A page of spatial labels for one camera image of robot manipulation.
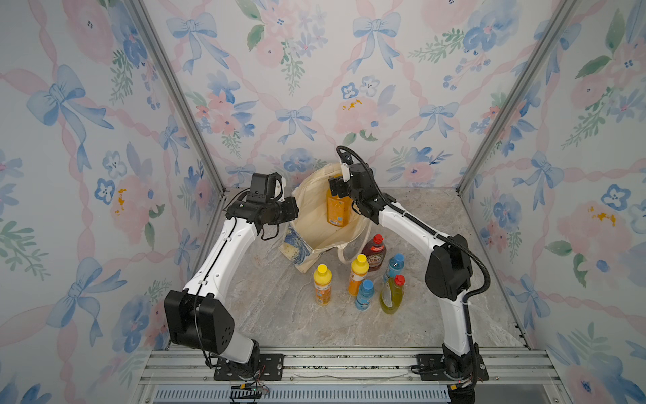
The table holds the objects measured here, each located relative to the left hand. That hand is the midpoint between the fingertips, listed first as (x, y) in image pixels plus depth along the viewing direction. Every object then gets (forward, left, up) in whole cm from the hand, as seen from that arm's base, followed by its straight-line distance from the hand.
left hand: (300, 207), depth 81 cm
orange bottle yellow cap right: (-19, -18, -7) cm, 27 cm away
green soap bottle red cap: (-23, -28, -14) cm, 39 cm away
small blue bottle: (-14, -31, -13) cm, 36 cm away
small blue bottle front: (-23, -21, -13) cm, 33 cm away
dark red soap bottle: (-9, -25, -13) cm, 29 cm away
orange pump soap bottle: (+11, -13, -14) cm, 22 cm away
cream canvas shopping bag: (+7, -1, -24) cm, 25 cm away
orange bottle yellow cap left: (-22, -7, -7) cm, 25 cm away
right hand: (+16, -15, +1) cm, 22 cm away
